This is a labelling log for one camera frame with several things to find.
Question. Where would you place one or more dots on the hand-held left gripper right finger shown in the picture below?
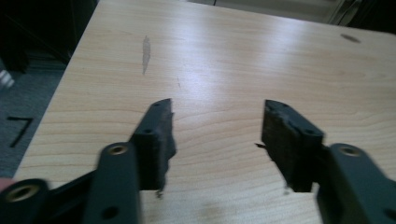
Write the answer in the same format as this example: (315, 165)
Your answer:
(288, 146)

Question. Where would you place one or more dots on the white striped object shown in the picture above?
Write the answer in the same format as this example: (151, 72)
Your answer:
(5, 80)

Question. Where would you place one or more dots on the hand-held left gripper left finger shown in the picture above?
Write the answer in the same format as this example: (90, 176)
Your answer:
(154, 146)

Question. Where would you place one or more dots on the metal stand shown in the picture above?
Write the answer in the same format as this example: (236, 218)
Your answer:
(342, 12)

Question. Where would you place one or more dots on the dark cabinet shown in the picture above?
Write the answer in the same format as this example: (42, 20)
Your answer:
(37, 28)

